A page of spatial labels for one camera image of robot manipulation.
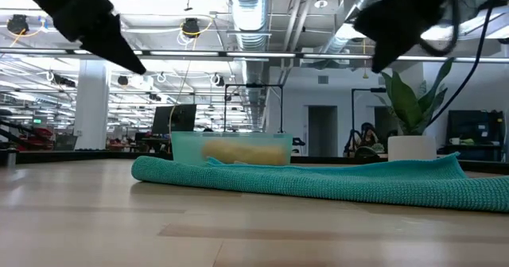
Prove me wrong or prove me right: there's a white pillar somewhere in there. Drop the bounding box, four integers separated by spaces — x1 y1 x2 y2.
73 59 111 151

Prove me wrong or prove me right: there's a green plant in white pot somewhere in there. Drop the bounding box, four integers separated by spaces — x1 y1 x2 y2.
375 57 457 163

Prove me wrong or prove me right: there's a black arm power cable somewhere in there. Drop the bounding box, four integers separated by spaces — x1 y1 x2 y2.
428 0 503 128

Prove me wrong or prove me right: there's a black metal table frame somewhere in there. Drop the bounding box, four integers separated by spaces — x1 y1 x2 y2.
0 149 509 175

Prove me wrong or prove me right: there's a black shelf unit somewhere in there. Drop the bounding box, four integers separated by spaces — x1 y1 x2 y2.
445 110 506 163

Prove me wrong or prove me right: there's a black background monitor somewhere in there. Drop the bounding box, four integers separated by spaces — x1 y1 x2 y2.
151 103 198 136

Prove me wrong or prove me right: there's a translucent teal plastic basket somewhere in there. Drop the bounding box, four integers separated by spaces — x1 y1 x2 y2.
170 130 294 167

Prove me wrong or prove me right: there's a teal microfiber towel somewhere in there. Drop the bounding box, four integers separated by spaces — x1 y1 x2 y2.
130 151 509 214

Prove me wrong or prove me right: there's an orange microfiber towel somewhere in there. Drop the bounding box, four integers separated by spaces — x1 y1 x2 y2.
200 139 288 166

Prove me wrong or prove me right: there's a silver ventilation duct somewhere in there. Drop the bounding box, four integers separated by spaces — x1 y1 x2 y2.
227 0 274 133

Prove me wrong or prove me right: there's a person with headphones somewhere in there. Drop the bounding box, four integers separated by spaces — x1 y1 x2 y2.
349 122 385 157

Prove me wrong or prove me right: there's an overhead LED light bar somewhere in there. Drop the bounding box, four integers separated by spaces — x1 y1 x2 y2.
0 47 509 64

